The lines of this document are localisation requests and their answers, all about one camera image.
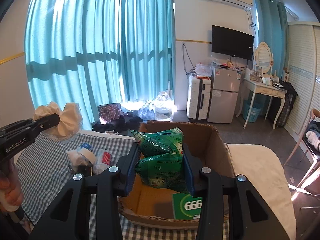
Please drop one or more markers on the teal corner curtain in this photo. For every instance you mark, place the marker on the teal corner curtain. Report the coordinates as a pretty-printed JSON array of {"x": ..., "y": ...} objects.
[{"x": 274, "y": 30}]

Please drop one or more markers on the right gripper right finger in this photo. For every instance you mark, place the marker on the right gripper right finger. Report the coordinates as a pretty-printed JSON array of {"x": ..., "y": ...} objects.
[{"x": 250, "y": 213}]

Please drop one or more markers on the green 666 medicine box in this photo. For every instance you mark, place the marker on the green 666 medicine box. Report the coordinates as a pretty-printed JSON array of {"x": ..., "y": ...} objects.
[{"x": 185, "y": 206}]

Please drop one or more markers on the black clothes pile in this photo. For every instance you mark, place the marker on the black clothes pile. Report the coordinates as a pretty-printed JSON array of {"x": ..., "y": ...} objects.
[{"x": 120, "y": 125}]

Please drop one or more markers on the large water jug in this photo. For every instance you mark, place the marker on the large water jug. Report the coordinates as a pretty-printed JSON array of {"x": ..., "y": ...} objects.
[{"x": 163, "y": 107}]

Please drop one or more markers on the white suitcase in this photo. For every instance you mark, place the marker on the white suitcase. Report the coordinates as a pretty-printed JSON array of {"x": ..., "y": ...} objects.
[{"x": 198, "y": 97}]

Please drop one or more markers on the person's left hand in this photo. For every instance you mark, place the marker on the person's left hand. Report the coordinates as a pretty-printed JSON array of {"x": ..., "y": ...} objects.
[{"x": 11, "y": 186}]

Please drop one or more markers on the white bunny plush toy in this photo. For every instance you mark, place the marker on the white bunny plush toy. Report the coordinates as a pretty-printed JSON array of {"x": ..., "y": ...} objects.
[{"x": 76, "y": 158}]

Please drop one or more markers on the silver mini fridge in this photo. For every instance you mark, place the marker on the silver mini fridge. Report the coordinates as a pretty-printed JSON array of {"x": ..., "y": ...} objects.
[{"x": 224, "y": 94}]

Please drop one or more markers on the purple patterned bag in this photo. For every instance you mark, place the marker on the purple patterned bag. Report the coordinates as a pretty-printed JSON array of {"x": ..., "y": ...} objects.
[{"x": 109, "y": 112}]

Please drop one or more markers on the blue white small packet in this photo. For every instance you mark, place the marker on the blue white small packet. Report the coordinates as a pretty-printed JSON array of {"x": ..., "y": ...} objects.
[{"x": 86, "y": 146}]

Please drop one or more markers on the white tape roll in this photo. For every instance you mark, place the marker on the white tape roll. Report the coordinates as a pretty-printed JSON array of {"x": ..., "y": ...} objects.
[{"x": 88, "y": 155}]

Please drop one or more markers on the pack of water bottles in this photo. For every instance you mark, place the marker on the pack of water bottles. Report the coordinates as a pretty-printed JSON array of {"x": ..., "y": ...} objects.
[{"x": 147, "y": 111}]

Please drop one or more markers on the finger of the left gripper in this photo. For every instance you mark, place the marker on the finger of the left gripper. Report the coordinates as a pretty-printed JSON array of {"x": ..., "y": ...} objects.
[{"x": 45, "y": 123}]

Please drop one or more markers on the clear plastic bottle red label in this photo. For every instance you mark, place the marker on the clear plastic bottle red label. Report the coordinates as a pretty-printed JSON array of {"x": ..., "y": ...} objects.
[{"x": 103, "y": 162}]

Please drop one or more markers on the white louvered wardrobe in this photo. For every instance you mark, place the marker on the white louvered wardrobe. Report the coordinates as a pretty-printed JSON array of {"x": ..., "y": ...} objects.
[{"x": 303, "y": 67}]

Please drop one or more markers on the brown cardboard box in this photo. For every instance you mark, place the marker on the brown cardboard box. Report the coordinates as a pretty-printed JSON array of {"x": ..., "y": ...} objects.
[{"x": 151, "y": 207}]

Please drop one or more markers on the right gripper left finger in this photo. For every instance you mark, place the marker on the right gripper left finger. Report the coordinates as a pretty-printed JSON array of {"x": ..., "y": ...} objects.
[{"x": 67, "y": 217}]

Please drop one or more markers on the black wall television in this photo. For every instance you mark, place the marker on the black wall television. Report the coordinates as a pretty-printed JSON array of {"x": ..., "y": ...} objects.
[{"x": 232, "y": 42}]

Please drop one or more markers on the oval vanity mirror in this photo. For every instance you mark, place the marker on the oval vanity mirror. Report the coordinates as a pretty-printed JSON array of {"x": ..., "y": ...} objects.
[{"x": 263, "y": 60}]

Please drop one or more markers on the teal laundry basket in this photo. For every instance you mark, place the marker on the teal laundry basket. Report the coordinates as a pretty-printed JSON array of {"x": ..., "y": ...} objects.
[{"x": 255, "y": 111}]

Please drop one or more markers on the large teal window curtain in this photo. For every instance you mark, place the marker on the large teal window curtain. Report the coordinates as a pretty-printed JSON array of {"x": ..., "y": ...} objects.
[{"x": 96, "y": 52}]

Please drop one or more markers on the plastic bag on suitcase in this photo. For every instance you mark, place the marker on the plastic bag on suitcase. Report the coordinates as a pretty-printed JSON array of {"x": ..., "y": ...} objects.
[{"x": 203, "y": 70}]

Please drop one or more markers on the cream fabric scrunchie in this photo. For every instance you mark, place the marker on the cream fabric scrunchie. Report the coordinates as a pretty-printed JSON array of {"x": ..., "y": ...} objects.
[{"x": 70, "y": 120}]

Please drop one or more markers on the green medicine sachets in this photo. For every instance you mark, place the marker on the green medicine sachets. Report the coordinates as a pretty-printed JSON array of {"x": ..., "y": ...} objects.
[{"x": 161, "y": 165}]

